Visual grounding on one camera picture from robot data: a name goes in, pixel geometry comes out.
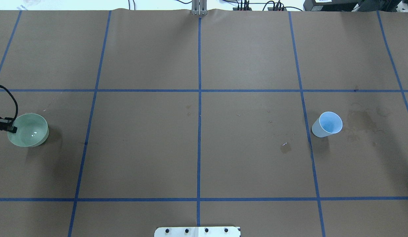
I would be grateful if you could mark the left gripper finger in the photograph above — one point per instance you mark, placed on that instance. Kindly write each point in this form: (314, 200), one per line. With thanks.
(6, 124)

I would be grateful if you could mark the green ceramic bowl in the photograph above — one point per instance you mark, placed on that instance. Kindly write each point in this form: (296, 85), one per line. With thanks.
(32, 130)

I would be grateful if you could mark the light blue plastic cup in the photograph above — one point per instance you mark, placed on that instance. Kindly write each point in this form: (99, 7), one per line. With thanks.
(327, 124)

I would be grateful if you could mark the black power strip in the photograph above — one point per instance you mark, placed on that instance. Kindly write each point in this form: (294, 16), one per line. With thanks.
(246, 5)

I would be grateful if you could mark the black printer box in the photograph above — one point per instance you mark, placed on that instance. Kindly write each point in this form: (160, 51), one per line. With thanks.
(329, 5)

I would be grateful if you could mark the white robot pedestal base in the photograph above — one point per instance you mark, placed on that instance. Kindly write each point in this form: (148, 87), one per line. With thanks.
(198, 231)

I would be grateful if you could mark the aluminium frame post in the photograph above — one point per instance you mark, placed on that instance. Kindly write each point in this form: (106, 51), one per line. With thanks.
(199, 7)

